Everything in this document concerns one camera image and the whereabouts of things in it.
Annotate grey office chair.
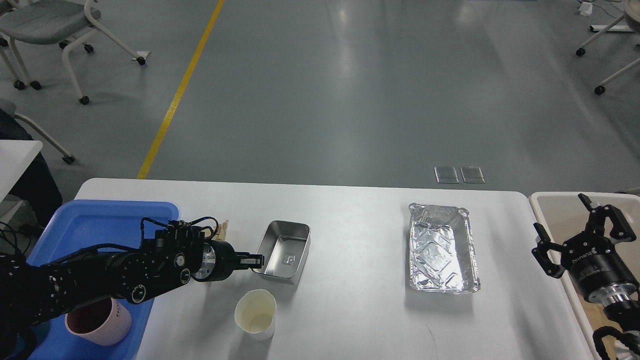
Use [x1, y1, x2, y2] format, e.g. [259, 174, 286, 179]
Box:
[0, 0, 147, 105]

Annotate floor socket plate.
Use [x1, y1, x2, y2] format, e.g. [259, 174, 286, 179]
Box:
[460, 166, 486, 184]
[434, 166, 460, 184]

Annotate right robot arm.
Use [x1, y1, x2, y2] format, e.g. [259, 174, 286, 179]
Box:
[529, 191, 639, 360]

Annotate crumpled brown paper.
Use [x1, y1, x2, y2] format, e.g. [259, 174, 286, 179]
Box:
[202, 220, 229, 242]

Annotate white side table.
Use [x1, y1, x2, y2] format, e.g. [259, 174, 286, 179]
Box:
[0, 139, 43, 201]

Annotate cream paper cup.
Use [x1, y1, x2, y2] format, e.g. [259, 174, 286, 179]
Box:
[234, 289, 277, 341]

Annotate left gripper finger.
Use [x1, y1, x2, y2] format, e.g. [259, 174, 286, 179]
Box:
[237, 251, 265, 271]

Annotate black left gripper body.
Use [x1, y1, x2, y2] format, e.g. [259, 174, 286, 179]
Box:
[192, 240, 241, 282]

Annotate white chair base right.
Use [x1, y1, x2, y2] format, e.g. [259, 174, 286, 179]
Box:
[575, 0, 640, 96]

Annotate aluminium foil tray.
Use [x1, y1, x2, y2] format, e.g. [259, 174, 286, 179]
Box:
[407, 203, 481, 295]

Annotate right floor socket plate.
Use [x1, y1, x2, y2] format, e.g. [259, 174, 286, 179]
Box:
[460, 166, 486, 184]

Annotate beige waste bin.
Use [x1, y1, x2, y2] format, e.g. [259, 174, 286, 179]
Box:
[529, 191, 640, 360]

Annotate white power adapter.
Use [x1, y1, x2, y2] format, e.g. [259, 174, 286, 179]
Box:
[578, 0, 594, 17]

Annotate pink mug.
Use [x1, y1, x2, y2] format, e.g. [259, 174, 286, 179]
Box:
[64, 298, 133, 347]

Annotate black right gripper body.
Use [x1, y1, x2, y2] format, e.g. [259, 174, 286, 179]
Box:
[560, 232, 639, 304]

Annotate left floor socket plate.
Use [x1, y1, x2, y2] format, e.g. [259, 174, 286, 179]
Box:
[434, 166, 460, 184]

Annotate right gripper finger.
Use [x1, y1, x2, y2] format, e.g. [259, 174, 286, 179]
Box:
[578, 193, 637, 244]
[531, 222, 566, 279]

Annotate walking person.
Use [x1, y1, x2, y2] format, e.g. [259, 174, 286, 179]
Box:
[0, 110, 63, 228]

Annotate stainless steel rectangular container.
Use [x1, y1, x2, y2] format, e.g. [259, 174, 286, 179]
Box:
[251, 220, 311, 286]

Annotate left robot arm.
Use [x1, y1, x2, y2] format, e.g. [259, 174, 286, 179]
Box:
[0, 218, 265, 360]

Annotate blue plastic tray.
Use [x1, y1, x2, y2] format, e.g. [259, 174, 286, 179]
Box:
[26, 200, 179, 360]

